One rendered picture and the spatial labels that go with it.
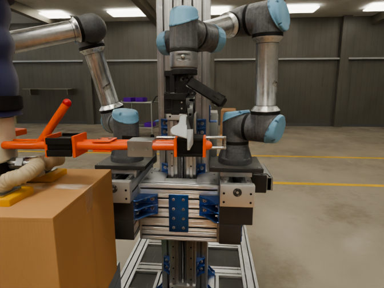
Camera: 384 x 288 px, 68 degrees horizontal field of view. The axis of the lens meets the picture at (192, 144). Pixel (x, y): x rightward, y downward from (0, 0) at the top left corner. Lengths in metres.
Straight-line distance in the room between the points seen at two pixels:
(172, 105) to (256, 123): 0.49
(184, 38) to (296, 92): 10.97
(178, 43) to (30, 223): 0.54
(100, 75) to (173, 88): 0.68
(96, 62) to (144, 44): 10.37
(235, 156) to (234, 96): 10.09
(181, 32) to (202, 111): 0.71
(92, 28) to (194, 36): 0.59
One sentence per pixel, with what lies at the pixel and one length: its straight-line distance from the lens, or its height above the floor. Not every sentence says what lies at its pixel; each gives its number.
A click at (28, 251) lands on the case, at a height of 0.99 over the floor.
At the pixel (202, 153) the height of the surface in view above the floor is 1.19.
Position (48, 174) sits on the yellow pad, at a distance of 1.01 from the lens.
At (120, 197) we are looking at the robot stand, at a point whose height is 0.93.
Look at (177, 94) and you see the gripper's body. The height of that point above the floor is 1.34.
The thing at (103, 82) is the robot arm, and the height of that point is 1.39.
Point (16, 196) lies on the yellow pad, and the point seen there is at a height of 1.09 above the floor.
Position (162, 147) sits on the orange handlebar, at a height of 1.20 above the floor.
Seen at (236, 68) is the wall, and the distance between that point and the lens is 11.31.
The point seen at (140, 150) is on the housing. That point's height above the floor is 1.20.
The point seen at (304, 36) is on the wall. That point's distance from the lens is 11.86.
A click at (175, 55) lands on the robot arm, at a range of 0.75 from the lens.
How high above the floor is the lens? 1.35
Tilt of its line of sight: 11 degrees down
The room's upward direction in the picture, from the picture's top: straight up
